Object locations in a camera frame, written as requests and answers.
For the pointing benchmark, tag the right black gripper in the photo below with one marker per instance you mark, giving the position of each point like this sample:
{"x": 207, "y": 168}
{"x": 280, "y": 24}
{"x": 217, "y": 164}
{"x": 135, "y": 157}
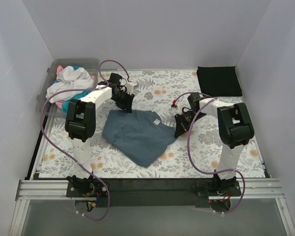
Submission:
{"x": 184, "y": 120}

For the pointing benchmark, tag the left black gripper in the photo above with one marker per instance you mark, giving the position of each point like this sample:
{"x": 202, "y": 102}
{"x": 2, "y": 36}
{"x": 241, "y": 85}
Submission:
{"x": 122, "y": 97}

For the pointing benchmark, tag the blue grey t shirt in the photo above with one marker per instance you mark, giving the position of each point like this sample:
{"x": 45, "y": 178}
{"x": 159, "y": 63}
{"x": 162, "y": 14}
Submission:
{"x": 140, "y": 135}

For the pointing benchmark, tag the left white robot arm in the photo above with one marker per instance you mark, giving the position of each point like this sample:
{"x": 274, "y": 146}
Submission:
{"x": 81, "y": 125}

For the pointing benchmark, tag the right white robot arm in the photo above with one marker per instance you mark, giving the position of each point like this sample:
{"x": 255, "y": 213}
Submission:
{"x": 235, "y": 131}

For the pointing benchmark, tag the folded black t shirt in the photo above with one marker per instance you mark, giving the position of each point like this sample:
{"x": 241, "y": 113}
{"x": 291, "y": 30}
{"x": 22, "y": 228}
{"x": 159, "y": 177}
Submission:
{"x": 219, "y": 81}

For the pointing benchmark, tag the white t shirt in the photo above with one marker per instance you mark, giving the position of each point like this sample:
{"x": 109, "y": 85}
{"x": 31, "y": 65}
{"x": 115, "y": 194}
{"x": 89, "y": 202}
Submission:
{"x": 71, "y": 78}

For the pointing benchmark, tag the clear plastic bin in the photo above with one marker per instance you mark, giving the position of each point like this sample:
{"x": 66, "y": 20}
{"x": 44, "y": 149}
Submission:
{"x": 47, "y": 105}

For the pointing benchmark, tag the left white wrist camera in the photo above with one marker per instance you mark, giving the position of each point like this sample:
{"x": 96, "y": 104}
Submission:
{"x": 130, "y": 87}

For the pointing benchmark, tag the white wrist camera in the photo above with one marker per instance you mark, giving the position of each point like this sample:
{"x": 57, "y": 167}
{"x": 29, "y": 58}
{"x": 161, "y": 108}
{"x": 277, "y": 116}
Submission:
{"x": 176, "y": 107}
{"x": 130, "y": 87}

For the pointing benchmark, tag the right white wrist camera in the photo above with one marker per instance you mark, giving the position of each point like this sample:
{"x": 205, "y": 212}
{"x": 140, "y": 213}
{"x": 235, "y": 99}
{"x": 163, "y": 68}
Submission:
{"x": 176, "y": 107}

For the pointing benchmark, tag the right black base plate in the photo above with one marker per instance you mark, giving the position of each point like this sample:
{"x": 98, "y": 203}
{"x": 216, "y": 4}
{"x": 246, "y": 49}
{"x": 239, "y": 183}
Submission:
{"x": 206, "y": 188}

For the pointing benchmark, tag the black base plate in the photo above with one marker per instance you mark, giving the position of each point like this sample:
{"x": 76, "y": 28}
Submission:
{"x": 98, "y": 189}
{"x": 206, "y": 188}

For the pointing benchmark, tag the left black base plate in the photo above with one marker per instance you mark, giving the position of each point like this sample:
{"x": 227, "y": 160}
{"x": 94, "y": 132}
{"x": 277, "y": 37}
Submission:
{"x": 98, "y": 189}

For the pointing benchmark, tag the aluminium frame rail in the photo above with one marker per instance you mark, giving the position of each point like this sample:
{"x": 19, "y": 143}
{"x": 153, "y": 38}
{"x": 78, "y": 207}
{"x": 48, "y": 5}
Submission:
{"x": 147, "y": 192}

